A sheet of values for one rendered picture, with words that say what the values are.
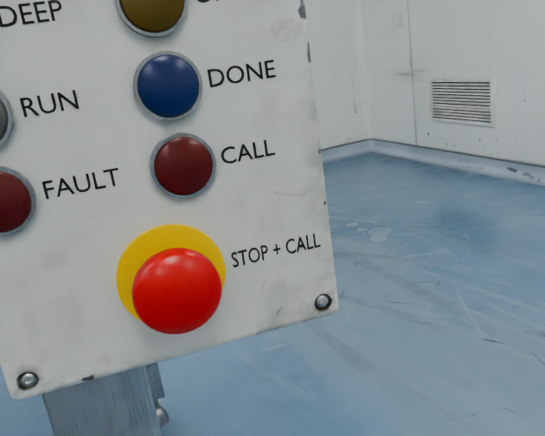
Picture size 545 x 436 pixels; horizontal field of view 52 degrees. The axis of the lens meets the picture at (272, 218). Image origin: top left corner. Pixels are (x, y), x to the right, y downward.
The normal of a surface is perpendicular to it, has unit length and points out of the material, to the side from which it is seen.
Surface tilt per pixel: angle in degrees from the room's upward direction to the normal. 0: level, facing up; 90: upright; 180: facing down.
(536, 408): 0
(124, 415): 90
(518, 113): 90
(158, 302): 89
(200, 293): 91
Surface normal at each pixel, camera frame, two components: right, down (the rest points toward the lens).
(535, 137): -0.90, 0.25
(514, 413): -0.14, -0.95
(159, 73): 0.25, 0.21
